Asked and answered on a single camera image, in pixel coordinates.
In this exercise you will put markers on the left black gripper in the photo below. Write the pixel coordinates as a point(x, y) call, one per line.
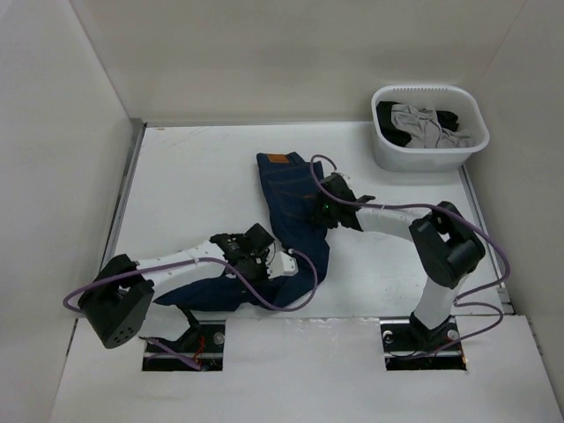
point(262, 257)

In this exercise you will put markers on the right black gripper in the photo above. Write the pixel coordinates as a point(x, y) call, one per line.
point(331, 224)

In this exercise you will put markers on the dark blue jeans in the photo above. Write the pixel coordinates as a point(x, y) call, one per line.
point(289, 191)

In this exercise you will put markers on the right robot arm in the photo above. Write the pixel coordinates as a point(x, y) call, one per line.
point(448, 250)

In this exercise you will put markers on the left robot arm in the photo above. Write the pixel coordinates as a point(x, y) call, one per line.
point(118, 301)

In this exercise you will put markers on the white plastic basket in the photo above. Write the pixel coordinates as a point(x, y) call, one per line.
point(426, 128)

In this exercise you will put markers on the black garment in basket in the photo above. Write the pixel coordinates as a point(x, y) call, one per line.
point(390, 119)

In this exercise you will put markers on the grey garment in basket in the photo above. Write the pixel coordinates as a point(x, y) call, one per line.
point(425, 128)

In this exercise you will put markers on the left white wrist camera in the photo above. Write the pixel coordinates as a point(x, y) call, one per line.
point(281, 265)

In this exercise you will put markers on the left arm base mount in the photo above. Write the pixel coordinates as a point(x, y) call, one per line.
point(205, 348)

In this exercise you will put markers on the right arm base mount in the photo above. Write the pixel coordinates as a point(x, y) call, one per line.
point(407, 348)

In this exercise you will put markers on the left aluminium table rail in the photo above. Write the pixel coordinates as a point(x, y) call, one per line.
point(138, 133)

